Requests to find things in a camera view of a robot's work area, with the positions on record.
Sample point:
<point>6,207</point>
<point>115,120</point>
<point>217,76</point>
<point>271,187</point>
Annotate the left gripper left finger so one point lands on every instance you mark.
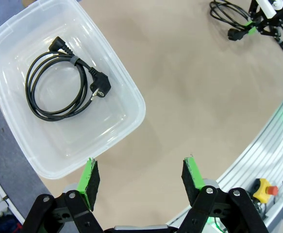
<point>89,184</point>

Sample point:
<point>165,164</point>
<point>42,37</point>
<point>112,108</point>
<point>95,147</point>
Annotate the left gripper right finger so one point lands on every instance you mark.
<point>194,179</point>

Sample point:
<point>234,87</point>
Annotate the clear plastic storage bin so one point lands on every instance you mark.
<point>100,136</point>

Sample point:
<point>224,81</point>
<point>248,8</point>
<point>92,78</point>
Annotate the yellow emergency stop button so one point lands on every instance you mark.
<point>262,191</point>

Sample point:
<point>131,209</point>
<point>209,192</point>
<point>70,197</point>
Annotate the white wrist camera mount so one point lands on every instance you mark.
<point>267,8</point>

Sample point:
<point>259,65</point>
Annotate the aluminium rail frame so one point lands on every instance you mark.
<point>265,150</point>

